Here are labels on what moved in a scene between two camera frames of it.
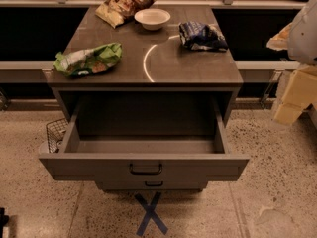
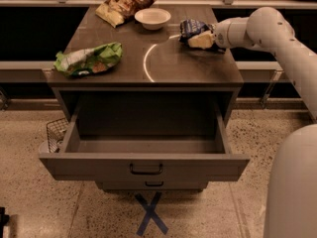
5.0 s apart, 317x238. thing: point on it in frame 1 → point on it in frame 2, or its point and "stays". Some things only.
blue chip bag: (198, 36) stays
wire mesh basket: (55, 131) stays
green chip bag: (79, 62) stays
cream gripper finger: (301, 89) → (229, 34)
